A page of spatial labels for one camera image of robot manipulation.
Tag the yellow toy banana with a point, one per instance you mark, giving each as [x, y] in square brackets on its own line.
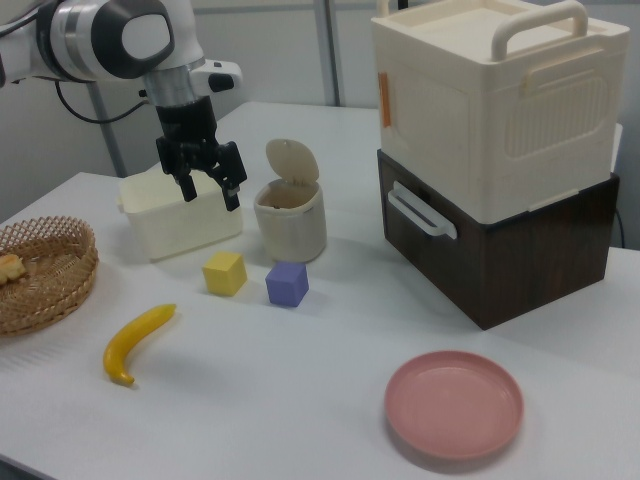
[135, 332]

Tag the purple foam cube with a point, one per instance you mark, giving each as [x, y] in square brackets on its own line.
[285, 287]

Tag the toy bread loaf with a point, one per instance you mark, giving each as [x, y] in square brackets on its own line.
[10, 267]

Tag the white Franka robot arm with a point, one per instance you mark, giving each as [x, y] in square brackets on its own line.
[100, 40]

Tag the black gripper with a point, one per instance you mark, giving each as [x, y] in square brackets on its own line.
[187, 125]

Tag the cream mini trash can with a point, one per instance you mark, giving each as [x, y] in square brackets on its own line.
[290, 230]

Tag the woven wicker basket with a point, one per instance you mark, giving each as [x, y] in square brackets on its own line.
[50, 295]

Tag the pink plastic plate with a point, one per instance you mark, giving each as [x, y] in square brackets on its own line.
[452, 405]

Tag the dark brown wooden drawer box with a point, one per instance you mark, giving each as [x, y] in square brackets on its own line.
[530, 270]

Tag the white plastic open container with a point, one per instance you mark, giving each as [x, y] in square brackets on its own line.
[175, 230]

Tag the yellow foam cube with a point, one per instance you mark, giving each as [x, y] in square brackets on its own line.
[222, 275]

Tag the cream plastic storage box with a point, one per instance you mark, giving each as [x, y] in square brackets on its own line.
[450, 130]

